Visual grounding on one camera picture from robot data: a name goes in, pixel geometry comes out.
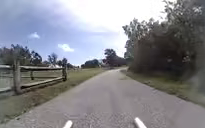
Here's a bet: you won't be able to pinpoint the distant dark tree clump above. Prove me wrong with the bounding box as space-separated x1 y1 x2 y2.
80 48 128 70

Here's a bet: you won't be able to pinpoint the grey asphalt road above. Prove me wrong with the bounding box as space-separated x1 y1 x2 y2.
0 67 205 128

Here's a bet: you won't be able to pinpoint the grass verge below trees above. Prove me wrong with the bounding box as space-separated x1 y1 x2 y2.
120 68 205 112

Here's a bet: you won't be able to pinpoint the robot's own part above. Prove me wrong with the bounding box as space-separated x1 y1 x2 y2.
62 119 74 128
133 117 148 128

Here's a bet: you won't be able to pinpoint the grass verge with fence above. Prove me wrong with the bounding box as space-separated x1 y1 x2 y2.
0 67 108 128

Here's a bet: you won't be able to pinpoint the dense roadside trees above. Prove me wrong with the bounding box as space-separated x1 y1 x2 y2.
122 0 205 98

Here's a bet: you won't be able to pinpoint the row of distant trees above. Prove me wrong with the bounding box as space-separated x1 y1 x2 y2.
0 43 78 70

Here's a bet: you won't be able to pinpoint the wooden rail fence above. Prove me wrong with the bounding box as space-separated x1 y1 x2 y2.
0 60 69 98

